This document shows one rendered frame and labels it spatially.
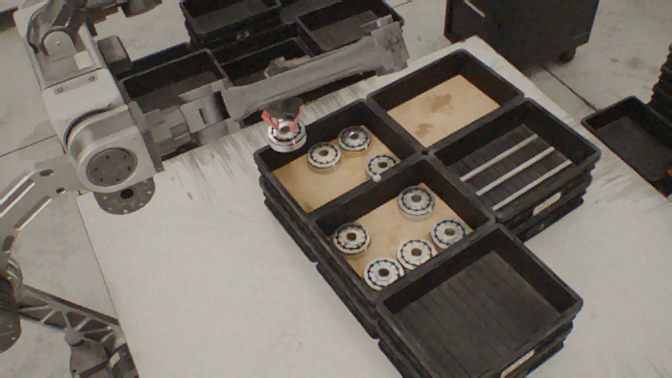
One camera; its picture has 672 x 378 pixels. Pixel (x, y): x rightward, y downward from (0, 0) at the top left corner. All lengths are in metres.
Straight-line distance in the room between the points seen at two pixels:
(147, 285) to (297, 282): 0.44
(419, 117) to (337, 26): 1.07
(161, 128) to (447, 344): 0.86
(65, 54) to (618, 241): 1.55
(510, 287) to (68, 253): 2.00
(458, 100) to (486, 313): 0.78
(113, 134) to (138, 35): 2.96
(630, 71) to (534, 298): 2.24
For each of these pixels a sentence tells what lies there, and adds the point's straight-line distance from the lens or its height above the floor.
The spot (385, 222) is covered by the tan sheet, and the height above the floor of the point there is 0.83.
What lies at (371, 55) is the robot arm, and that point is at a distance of 1.24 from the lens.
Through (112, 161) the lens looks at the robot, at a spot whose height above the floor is 1.46.
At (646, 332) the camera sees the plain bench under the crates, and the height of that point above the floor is 0.70.
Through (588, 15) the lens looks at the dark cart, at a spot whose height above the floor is 0.32.
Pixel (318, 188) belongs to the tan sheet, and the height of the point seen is 0.83.
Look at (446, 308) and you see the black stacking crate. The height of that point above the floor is 0.83.
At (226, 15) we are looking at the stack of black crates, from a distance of 3.26.
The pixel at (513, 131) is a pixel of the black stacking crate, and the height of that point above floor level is 0.83.
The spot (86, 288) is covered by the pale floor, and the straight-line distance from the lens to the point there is 2.96.
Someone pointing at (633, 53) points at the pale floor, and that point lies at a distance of 3.93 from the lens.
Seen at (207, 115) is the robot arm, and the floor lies 1.46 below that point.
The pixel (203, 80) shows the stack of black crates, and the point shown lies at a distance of 2.90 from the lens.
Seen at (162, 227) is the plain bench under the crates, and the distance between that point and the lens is 2.11.
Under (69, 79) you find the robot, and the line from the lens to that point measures 1.34.
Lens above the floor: 2.30
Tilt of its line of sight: 49 degrees down
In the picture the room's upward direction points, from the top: 5 degrees counter-clockwise
